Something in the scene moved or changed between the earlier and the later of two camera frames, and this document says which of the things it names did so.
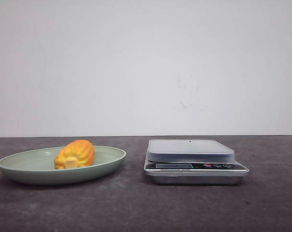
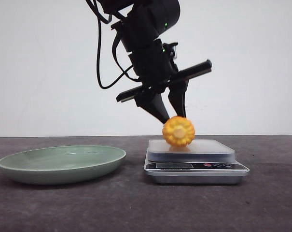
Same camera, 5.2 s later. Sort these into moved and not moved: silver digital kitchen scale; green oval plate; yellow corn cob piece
Moved: yellow corn cob piece
Not moved: green oval plate; silver digital kitchen scale
